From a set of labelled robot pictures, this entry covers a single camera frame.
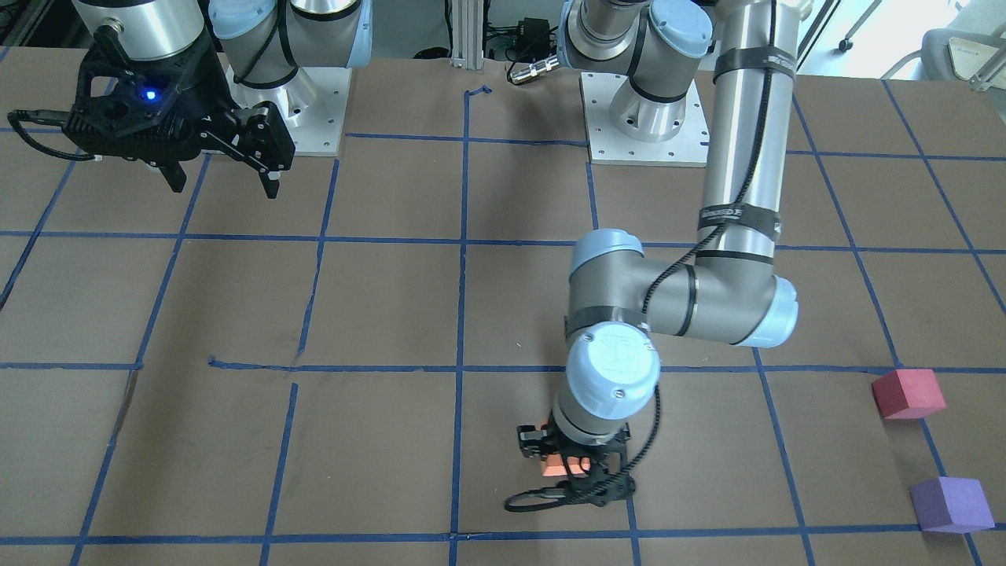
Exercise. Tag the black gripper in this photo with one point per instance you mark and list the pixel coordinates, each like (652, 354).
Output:
(534, 442)
(206, 88)

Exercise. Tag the orange foam cube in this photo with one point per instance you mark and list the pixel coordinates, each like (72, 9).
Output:
(557, 465)

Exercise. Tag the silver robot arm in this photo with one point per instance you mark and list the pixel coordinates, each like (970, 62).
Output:
(264, 42)
(725, 288)

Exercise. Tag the red foam cube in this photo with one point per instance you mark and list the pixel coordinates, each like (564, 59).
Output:
(908, 394)

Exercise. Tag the purple foam cube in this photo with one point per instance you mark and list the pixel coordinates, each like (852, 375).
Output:
(951, 505)

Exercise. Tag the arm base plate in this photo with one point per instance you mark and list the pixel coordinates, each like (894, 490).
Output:
(313, 105)
(648, 118)

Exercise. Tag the aluminium frame post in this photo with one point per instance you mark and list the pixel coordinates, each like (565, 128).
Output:
(467, 19)

